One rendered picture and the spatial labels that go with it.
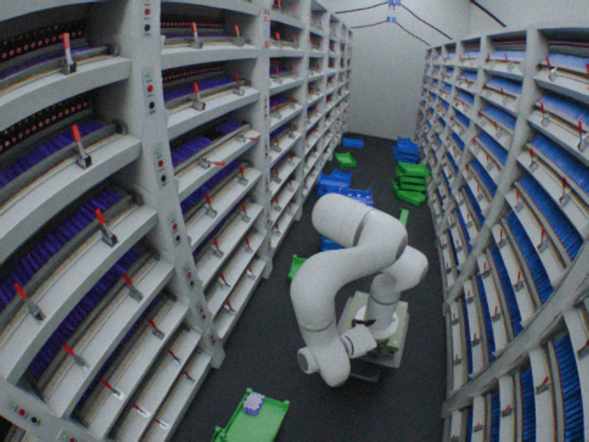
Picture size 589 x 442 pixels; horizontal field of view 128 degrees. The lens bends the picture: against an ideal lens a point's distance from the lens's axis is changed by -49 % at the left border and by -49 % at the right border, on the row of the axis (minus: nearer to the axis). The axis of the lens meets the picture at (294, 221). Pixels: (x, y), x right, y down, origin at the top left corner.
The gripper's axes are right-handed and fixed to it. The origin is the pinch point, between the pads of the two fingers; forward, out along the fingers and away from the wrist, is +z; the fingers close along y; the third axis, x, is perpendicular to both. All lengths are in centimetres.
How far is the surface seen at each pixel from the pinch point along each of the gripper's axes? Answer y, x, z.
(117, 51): -47, 70, -78
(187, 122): -56, 48, -57
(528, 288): 26, 37, 40
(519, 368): 47, 22, 25
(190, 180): -53, 30, -55
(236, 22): -106, 81, -37
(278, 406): 3, -55, -29
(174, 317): -30, -10, -65
